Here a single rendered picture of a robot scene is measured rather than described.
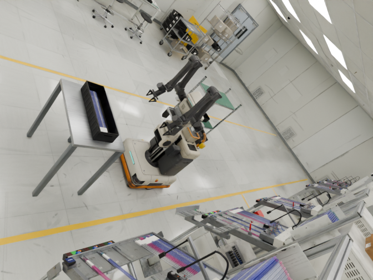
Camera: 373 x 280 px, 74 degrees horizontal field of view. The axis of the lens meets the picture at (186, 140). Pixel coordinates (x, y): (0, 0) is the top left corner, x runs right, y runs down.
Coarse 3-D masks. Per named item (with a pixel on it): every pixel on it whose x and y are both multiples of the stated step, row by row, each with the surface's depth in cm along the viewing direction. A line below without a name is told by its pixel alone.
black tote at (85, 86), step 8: (88, 88) 212; (96, 88) 227; (104, 88) 228; (88, 96) 210; (104, 96) 225; (88, 104) 208; (104, 104) 223; (88, 112) 206; (104, 112) 221; (88, 120) 204; (96, 120) 196; (104, 120) 217; (112, 120) 211; (96, 128) 194; (112, 128) 210; (96, 136) 193; (104, 136) 196; (112, 136) 200
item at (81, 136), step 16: (64, 80) 214; (64, 96) 202; (80, 96) 216; (80, 112) 204; (112, 112) 233; (32, 128) 242; (80, 128) 193; (80, 144) 184; (96, 144) 194; (112, 144) 207; (64, 160) 191; (112, 160) 218; (48, 176) 201; (96, 176) 231; (32, 192) 218; (80, 192) 245
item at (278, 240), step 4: (288, 228) 242; (292, 228) 244; (284, 232) 229; (288, 232) 231; (276, 236) 215; (280, 236) 217; (284, 236) 219; (288, 236) 221; (276, 240) 210; (280, 240) 208; (284, 240) 210; (276, 244) 209; (280, 244) 208; (284, 244) 210
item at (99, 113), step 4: (92, 92) 223; (92, 96) 220; (96, 96) 223; (96, 100) 220; (96, 104) 216; (96, 108) 213; (100, 108) 217; (96, 112) 210; (100, 112) 214; (100, 116) 211; (100, 120) 208; (100, 124) 205; (104, 124) 208; (100, 128) 202; (104, 128) 205
